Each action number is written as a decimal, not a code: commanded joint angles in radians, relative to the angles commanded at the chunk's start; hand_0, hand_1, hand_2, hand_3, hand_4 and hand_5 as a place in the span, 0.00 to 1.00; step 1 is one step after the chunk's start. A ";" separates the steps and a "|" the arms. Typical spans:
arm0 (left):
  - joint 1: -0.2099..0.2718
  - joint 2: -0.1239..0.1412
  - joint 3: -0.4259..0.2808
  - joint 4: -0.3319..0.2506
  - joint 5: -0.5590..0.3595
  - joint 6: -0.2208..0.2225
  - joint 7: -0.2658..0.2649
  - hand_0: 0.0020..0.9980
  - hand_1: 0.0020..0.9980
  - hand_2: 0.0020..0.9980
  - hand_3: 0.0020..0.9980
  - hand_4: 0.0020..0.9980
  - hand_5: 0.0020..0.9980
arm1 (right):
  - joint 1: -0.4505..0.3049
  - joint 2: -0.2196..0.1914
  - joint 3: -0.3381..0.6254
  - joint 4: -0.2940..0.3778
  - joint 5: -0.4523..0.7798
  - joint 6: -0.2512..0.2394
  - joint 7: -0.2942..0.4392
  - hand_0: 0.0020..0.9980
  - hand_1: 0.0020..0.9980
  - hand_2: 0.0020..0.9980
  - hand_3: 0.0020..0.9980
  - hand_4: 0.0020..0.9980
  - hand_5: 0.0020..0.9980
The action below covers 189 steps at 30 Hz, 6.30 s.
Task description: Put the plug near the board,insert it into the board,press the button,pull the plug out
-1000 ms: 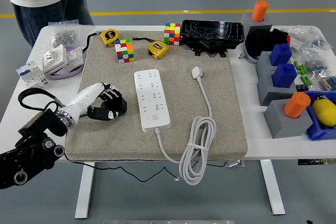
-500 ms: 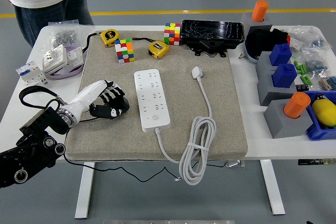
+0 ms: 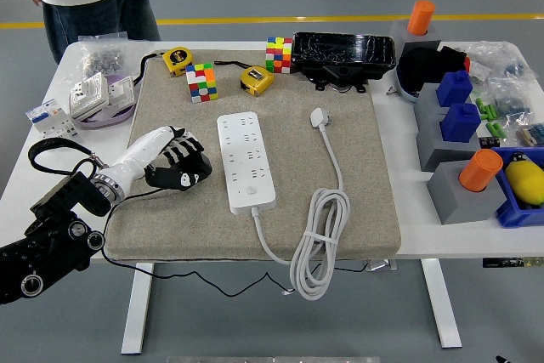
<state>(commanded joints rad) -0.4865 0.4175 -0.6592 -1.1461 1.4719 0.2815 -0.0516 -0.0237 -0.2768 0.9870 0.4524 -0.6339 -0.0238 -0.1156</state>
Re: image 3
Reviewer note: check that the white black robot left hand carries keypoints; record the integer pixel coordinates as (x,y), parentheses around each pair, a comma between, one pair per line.
(144,150)

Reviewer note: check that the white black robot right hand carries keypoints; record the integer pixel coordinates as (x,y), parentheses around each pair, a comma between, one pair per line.
(502,360)

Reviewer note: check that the white power strip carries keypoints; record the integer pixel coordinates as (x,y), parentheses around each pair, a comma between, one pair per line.
(244,159)

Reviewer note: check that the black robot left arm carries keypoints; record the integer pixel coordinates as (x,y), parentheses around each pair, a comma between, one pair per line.
(55,248)

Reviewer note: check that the small black circuit board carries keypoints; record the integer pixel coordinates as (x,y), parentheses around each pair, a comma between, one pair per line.
(491,142)

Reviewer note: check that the purple tape roll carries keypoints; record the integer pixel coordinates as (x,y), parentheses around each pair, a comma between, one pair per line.
(106,121)

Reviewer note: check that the white table leg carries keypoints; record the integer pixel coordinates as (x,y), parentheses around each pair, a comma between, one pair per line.
(138,307)
(442,303)

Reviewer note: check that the puzzle cube large cells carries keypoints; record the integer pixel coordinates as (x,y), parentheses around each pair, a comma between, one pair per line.
(202,82)

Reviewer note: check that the yellow tape measure black label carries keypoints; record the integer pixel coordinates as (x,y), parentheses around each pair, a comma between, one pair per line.
(177,59)

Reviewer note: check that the black strip under table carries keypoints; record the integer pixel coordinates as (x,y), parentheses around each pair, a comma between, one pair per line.
(512,262)

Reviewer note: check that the clear bag of metal screws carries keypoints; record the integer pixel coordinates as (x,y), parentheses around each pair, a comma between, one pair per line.
(102,59)

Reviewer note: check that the white blue circuit breaker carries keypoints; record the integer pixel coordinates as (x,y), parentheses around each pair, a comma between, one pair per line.
(49,118)

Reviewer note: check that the yellow tape measure clear window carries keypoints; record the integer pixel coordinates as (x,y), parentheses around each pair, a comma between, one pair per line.
(256,80)

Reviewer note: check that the blue plastic bin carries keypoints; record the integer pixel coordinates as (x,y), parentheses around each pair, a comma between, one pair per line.
(516,214)

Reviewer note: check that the grey-brown mat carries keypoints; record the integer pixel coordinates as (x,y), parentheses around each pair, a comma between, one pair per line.
(297,167)

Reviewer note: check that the grey block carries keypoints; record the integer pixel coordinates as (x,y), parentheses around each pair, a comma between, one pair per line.
(433,146)
(399,31)
(425,103)
(465,205)

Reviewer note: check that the puzzle cube small cells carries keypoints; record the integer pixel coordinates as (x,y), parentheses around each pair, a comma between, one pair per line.
(279,55)

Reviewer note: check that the yellow oval object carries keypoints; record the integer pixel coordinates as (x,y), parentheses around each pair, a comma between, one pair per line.
(527,180)

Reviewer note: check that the orange cylinder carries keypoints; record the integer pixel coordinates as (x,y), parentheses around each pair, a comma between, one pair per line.
(421,16)
(480,169)

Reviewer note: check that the green cylinder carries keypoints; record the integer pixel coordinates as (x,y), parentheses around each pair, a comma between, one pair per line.
(489,112)
(502,132)
(493,128)
(480,106)

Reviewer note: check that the clear bag of striped parts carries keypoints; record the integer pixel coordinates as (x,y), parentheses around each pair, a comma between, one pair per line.
(533,133)

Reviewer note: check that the blue block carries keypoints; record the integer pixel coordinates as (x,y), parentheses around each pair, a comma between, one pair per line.
(454,89)
(460,123)

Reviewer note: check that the clear bag of blue parts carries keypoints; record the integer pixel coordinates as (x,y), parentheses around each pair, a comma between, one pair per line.
(512,104)
(512,69)

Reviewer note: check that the pale blue-rimmed bowl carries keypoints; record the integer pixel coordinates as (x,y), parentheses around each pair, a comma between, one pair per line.
(404,84)

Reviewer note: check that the black cloth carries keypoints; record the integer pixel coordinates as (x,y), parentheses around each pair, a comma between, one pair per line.
(421,67)

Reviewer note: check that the clear bag with white label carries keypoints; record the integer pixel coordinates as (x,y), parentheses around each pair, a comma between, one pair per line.
(480,67)

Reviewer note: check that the metal bracket under table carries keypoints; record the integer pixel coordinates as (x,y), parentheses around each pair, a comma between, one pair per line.
(380,265)

